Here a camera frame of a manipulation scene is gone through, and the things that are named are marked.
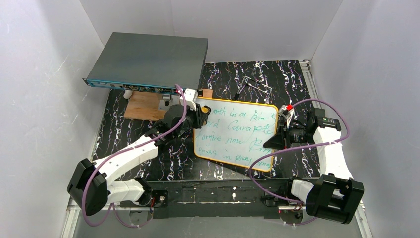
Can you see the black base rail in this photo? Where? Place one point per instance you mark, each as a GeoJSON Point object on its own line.
{"type": "Point", "coordinates": [221, 198]}

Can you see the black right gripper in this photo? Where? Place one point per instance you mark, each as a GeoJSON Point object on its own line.
{"type": "Point", "coordinates": [284, 137]}

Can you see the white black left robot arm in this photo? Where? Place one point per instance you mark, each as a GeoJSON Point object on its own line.
{"type": "Point", "coordinates": [115, 174]}

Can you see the black grey wire stripper pliers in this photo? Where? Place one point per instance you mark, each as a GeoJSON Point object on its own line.
{"type": "Point", "coordinates": [251, 86]}

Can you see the grey metal stand bracket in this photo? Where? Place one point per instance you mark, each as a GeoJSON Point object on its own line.
{"type": "Point", "coordinates": [167, 101]}

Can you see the plywood board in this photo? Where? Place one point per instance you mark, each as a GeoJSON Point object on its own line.
{"type": "Point", "coordinates": [144, 106]}

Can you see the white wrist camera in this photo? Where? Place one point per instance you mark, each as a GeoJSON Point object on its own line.
{"type": "Point", "coordinates": [286, 112]}
{"type": "Point", "coordinates": [189, 98]}

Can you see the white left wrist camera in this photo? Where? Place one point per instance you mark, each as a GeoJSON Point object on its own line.
{"type": "Point", "coordinates": [189, 98]}

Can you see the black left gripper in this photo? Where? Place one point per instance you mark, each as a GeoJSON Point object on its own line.
{"type": "Point", "coordinates": [197, 115]}

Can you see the green white cylinder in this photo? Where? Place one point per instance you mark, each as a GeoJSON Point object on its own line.
{"type": "Point", "coordinates": [127, 94]}

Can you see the yellow black eraser pad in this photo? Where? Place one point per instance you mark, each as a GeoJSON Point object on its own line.
{"type": "Point", "coordinates": [206, 110]}

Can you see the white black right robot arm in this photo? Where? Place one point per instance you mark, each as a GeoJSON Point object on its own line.
{"type": "Point", "coordinates": [331, 170]}

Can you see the grey blue network switch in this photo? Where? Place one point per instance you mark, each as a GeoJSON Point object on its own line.
{"type": "Point", "coordinates": [149, 63]}

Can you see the yellow-framed whiteboard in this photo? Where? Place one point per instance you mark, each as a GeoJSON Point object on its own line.
{"type": "Point", "coordinates": [235, 133]}

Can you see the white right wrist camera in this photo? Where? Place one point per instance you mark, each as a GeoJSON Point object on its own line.
{"type": "Point", "coordinates": [286, 112]}

